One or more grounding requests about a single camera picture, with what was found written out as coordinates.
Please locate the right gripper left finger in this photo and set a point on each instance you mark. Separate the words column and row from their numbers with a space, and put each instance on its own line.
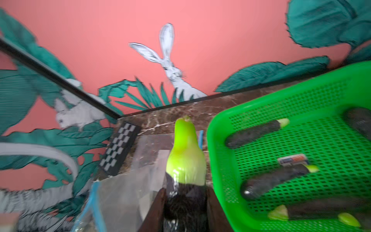
column 154, row 219

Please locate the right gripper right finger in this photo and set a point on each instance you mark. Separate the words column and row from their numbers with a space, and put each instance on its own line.
column 217, row 220

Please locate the clear zip bag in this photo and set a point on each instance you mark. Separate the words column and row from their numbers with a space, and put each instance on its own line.
column 152, row 150
column 121, row 203

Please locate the eggplant with green stem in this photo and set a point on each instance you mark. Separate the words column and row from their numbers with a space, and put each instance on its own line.
column 185, row 206

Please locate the eggplant in basket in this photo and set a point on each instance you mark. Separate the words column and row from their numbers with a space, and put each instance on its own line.
column 249, row 135
column 257, row 186
column 323, row 208

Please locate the black white checkerboard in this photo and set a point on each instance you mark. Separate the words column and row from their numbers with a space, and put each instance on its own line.
column 118, row 148

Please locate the white barcode label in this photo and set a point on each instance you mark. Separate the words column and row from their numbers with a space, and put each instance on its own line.
column 293, row 160

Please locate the green plastic basket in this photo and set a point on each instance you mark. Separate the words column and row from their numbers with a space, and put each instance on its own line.
column 316, row 129

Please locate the left black frame post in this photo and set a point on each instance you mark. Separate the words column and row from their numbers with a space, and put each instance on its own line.
column 32, row 63

